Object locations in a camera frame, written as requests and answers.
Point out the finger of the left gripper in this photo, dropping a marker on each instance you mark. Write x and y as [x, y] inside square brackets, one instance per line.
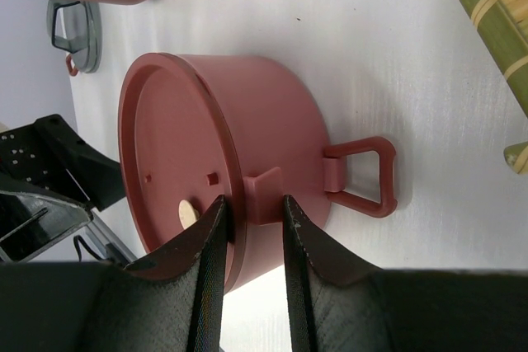
[31, 224]
[98, 175]

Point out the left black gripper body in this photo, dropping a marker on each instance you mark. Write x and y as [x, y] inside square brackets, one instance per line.
[29, 167]

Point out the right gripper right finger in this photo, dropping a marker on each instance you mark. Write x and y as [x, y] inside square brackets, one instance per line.
[338, 301]

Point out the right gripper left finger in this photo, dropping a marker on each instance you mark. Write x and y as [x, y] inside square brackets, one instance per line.
[169, 300]

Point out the dark red lid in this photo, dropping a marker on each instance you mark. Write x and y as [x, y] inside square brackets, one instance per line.
[175, 145]

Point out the pink steel-lined pot with handles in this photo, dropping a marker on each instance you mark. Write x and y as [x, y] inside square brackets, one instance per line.
[283, 148]

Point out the bamboo serving mat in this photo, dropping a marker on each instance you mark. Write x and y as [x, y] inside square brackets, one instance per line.
[502, 26]

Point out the grey transparent lid with handles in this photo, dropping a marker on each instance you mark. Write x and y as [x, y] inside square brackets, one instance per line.
[75, 27]

